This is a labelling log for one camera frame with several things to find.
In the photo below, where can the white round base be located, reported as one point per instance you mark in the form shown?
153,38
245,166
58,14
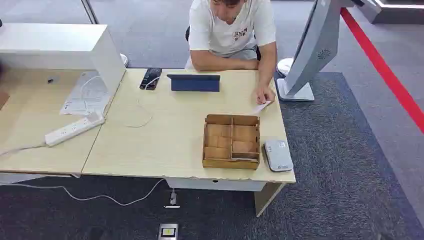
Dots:
285,66

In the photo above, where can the person's left hand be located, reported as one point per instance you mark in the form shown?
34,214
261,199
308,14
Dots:
263,94

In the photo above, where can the person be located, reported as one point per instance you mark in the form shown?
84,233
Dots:
228,30

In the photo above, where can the grey card reader device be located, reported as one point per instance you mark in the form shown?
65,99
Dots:
278,155

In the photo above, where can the wooden compartment box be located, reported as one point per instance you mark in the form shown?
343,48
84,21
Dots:
231,141

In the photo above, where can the white desk partition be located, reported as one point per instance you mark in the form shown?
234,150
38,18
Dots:
63,46

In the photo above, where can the white card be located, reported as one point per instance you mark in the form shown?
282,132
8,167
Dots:
260,108

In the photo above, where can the grey kiosk stand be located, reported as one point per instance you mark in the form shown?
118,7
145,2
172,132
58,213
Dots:
311,49

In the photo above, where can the white paper sheet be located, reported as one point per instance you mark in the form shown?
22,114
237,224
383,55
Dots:
86,97

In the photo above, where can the pale wooden side desk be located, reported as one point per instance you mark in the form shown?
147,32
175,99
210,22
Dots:
36,126

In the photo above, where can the silver floor socket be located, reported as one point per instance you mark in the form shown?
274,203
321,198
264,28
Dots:
168,231

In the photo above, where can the white power strip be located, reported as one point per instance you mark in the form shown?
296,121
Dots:
74,128

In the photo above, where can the white plug in floor socket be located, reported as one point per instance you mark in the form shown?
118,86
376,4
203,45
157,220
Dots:
173,198

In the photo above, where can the black smartphone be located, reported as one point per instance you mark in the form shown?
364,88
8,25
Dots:
151,78

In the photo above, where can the dark blue tablet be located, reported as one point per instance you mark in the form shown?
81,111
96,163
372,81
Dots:
194,83

